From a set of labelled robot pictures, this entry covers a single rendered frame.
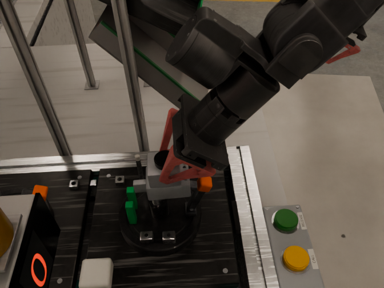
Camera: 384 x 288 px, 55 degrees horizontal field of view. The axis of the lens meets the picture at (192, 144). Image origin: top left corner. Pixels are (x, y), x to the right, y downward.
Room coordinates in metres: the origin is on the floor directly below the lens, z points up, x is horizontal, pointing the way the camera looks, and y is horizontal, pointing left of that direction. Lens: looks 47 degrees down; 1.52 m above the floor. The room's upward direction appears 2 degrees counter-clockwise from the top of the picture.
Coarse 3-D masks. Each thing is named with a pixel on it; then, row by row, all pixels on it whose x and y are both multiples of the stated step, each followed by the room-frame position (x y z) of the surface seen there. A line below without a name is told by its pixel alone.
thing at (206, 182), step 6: (198, 180) 0.34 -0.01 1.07; (204, 180) 0.34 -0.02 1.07; (210, 180) 0.34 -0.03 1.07; (192, 186) 0.34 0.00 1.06; (198, 186) 0.33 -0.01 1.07; (204, 186) 0.33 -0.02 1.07; (210, 186) 0.33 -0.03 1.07; (198, 192) 0.33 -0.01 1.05; (204, 192) 0.33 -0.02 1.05; (192, 198) 0.34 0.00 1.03; (198, 198) 0.33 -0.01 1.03; (192, 204) 0.33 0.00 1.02; (192, 210) 0.33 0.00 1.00
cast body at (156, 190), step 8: (160, 152) 0.34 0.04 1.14; (168, 152) 0.34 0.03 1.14; (152, 160) 0.34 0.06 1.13; (160, 160) 0.33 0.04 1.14; (152, 168) 0.32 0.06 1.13; (160, 168) 0.32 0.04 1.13; (176, 168) 0.32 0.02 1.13; (184, 168) 0.35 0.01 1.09; (152, 176) 0.31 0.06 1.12; (136, 184) 0.33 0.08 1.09; (144, 184) 0.33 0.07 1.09; (152, 184) 0.31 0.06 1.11; (160, 184) 0.31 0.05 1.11; (168, 184) 0.31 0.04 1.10; (176, 184) 0.31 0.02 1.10; (184, 184) 0.32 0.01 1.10; (136, 192) 0.33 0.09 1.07; (152, 192) 0.31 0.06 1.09; (160, 192) 0.31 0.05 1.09; (168, 192) 0.31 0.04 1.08; (176, 192) 0.31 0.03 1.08; (184, 192) 0.31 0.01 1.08; (152, 200) 0.31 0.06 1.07
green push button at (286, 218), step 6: (282, 210) 0.35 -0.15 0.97; (288, 210) 0.35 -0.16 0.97; (276, 216) 0.34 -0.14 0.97; (282, 216) 0.33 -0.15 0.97; (288, 216) 0.33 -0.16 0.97; (294, 216) 0.33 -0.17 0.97; (276, 222) 0.32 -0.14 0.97; (282, 222) 0.32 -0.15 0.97; (288, 222) 0.32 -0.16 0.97; (294, 222) 0.32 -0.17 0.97; (282, 228) 0.31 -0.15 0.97; (288, 228) 0.31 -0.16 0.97; (294, 228) 0.31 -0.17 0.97
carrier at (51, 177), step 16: (0, 176) 0.44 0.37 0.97; (16, 176) 0.44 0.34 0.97; (32, 176) 0.44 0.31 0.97; (48, 176) 0.44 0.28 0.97; (64, 176) 0.44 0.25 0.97; (80, 176) 0.44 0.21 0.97; (0, 192) 0.39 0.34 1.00; (16, 192) 0.39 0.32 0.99; (48, 192) 0.40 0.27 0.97; (64, 192) 0.40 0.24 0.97; (80, 192) 0.40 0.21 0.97; (64, 208) 0.37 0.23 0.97; (80, 208) 0.37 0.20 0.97; (64, 224) 0.33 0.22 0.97; (80, 224) 0.33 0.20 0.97; (64, 240) 0.30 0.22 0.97; (80, 240) 0.30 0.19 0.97; (64, 256) 0.27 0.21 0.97; (80, 256) 0.28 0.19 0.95; (64, 272) 0.25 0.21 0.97
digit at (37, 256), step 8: (32, 232) 0.17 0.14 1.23; (32, 240) 0.16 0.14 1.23; (40, 240) 0.17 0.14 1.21; (32, 248) 0.16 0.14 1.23; (40, 248) 0.16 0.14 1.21; (32, 256) 0.15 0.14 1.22; (40, 256) 0.16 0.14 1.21; (48, 256) 0.17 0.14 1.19; (24, 264) 0.14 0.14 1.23; (32, 264) 0.14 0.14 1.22; (40, 264) 0.15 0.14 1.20; (48, 264) 0.16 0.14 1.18; (24, 272) 0.13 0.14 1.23; (32, 272) 0.14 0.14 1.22; (40, 272) 0.15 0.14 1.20; (48, 272) 0.15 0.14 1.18; (24, 280) 0.13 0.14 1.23; (32, 280) 0.13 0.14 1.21; (40, 280) 0.14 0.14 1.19; (48, 280) 0.15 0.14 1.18
